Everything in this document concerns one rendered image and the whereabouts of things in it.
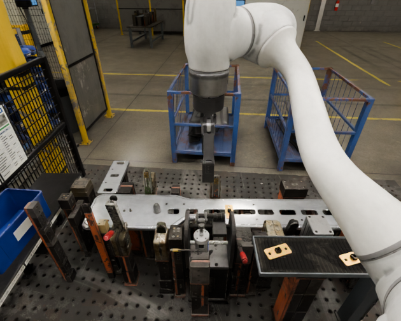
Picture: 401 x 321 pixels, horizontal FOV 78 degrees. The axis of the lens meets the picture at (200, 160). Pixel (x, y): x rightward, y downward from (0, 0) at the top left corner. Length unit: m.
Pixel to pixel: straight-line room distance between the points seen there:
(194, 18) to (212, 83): 0.12
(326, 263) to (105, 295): 0.96
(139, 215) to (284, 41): 0.93
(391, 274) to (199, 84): 0.45
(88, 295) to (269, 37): 1.27
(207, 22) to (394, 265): 0.47
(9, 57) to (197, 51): 1.18
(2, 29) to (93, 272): 1.22
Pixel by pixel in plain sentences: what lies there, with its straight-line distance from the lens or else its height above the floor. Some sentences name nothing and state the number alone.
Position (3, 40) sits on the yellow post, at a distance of 1.57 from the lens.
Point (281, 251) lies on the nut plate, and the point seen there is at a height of 1.17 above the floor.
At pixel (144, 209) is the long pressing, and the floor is 1.00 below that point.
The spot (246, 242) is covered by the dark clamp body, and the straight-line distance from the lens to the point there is 1.00.
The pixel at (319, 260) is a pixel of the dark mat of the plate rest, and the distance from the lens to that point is 0.92.
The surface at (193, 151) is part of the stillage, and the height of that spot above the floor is 0.19.
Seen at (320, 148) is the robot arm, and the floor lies 1.66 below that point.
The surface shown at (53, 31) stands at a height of 1.46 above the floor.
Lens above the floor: 1.87
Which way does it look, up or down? 35 degrees down
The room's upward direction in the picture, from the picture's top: straight up
